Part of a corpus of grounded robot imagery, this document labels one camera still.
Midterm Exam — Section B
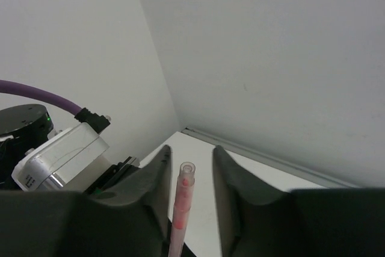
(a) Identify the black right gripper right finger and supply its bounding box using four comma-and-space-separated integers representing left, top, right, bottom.
212, 146, 384, 256

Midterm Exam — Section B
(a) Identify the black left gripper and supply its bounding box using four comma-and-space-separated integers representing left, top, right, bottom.
0, 104, 139, 194

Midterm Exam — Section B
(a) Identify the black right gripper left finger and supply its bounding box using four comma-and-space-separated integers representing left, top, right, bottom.
1, 146, 172, 256

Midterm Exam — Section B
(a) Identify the pink pen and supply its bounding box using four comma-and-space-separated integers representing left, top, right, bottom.
168, 162, 196, 257

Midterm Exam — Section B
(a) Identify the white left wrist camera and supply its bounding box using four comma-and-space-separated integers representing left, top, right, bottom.
11, 123, 110, 192

